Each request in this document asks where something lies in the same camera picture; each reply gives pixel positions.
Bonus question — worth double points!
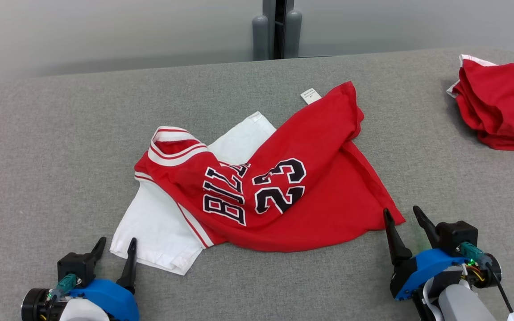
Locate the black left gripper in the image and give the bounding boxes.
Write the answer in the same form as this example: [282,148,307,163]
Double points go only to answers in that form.
[21,236,138,321]

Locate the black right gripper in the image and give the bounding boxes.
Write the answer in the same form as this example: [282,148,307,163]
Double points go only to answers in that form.
[383,206,503,300]

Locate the red basketball jersey white sleeves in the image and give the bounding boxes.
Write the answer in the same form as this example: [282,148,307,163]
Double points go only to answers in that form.
[110,81,406,276]

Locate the red shorts with white trim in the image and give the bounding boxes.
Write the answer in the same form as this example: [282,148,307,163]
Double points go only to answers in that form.
[447,54,514,151]

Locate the blue right camera mount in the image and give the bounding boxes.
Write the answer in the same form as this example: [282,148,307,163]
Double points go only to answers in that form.
[393,248,467,300]

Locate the teal left camera connector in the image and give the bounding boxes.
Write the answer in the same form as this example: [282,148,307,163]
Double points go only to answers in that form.
[47,273,79,300]

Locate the teal camera connector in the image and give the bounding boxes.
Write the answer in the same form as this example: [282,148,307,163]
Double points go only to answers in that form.
[47,273,79,300]
[458,242,492,267]

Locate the teal right camera connector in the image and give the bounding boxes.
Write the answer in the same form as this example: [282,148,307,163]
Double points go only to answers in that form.
[458,242,492,267]

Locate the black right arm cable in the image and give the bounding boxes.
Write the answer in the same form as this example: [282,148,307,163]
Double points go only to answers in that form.
[485,263,514,315]

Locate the grey metal frame post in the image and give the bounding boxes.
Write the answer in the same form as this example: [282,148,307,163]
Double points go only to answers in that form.
[253,0,303,61]

